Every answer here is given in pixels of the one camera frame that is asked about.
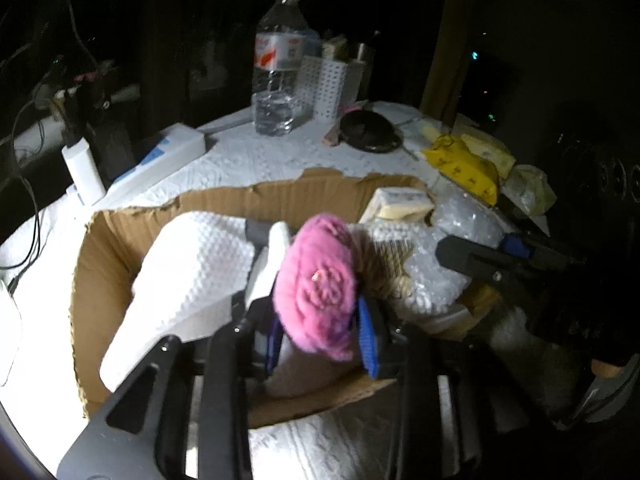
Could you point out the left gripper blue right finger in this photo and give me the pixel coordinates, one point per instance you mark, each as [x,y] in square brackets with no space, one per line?
[376,323]

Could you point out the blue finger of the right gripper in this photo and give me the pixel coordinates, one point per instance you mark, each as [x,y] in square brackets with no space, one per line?
[514,246]

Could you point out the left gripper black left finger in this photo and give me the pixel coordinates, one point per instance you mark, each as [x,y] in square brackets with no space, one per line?
[260,332]

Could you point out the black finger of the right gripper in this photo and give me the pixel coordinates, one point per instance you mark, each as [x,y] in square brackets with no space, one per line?
[482,262]

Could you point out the bubble wrap sheet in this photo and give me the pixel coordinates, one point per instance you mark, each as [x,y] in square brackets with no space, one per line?
[397,262]

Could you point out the pink plush toy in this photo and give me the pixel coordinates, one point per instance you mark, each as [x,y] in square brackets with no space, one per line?
[315,290]

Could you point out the grey sock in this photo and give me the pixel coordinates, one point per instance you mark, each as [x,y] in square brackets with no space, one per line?
[257,233]

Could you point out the white paper towel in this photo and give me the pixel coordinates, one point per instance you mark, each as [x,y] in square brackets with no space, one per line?
[186,283]

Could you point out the small tissue pack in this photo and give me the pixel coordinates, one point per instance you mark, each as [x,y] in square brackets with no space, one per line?
[398,204]

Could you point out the brown cardboard box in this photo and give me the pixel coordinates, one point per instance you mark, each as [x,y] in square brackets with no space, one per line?
[116,243]

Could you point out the crumpled plastic bag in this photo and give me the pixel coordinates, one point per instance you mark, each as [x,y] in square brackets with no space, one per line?
[528,188]

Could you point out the yellow wipes pack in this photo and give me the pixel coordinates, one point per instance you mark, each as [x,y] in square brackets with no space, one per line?
[477,176]

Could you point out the pale green tissue pack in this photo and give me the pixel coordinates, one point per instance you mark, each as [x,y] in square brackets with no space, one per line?
[484,145]

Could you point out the black round case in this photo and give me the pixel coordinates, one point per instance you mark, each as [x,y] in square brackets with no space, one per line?
[369,132]

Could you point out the white blue flat box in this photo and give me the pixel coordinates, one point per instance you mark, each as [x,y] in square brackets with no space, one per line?
[178,146]

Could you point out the white patterned tablecloth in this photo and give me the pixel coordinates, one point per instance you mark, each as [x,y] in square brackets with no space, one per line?
[40,392]

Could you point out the white power adapter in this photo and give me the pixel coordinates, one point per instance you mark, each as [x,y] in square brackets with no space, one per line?
[84,172]

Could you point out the white perforated basket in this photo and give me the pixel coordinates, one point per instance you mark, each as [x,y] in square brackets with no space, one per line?
[326,87]

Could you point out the clear water bottle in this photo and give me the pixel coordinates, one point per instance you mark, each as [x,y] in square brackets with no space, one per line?
[279,50]

